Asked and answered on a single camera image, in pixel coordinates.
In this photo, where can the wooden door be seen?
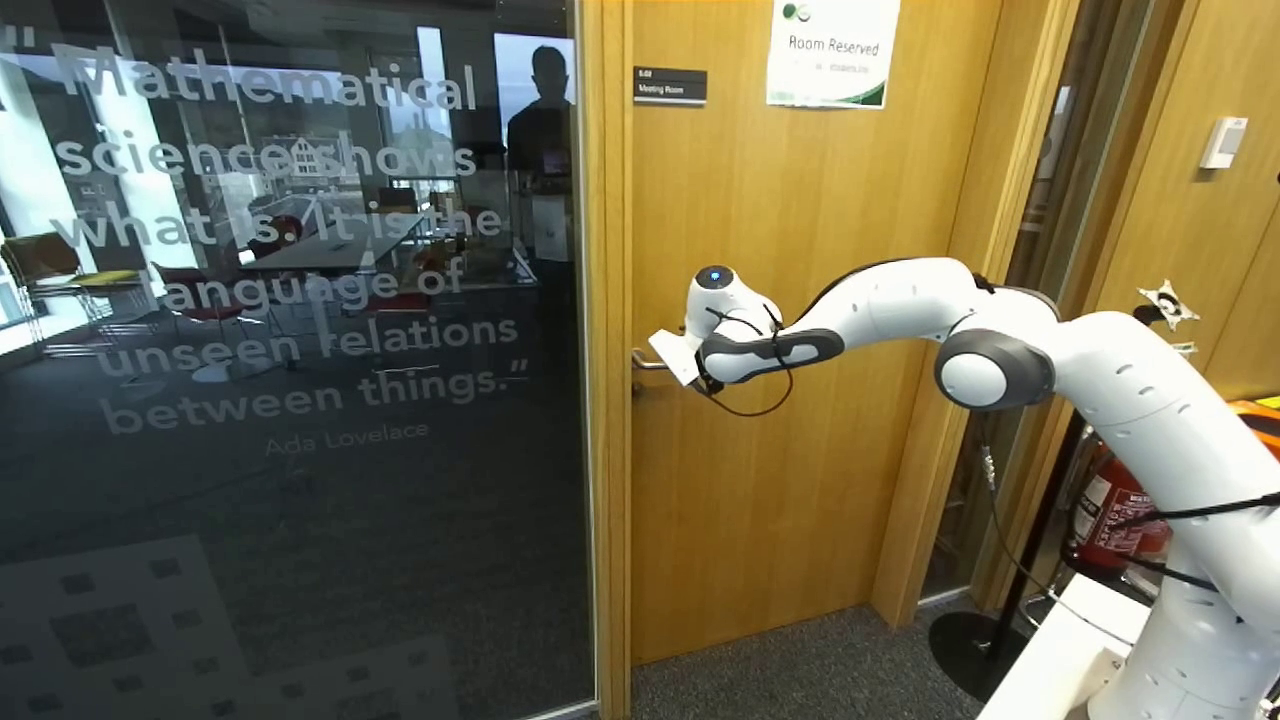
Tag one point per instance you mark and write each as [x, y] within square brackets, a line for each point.
[803, 464]
[605, 401]

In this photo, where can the black door name plate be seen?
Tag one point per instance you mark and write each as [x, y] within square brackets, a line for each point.
[671, 84]

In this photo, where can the red fire extinguisher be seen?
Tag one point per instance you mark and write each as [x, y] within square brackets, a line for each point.
[1112, 521]

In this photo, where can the glass wall with lettering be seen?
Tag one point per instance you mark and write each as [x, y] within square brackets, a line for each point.
[265, 464]

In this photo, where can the white green room reserved sign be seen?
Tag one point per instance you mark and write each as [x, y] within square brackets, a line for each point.
[832, 60]

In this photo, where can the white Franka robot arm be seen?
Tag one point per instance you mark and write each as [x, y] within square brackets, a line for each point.
[1162, 401]

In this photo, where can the white wall switch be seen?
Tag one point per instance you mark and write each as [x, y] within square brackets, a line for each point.
[1226, 142]

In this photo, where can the white robot base table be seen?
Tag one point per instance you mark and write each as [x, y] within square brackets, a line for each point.
[1052, 666]

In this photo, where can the glass side panel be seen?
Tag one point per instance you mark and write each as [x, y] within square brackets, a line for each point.
[1052, 160]

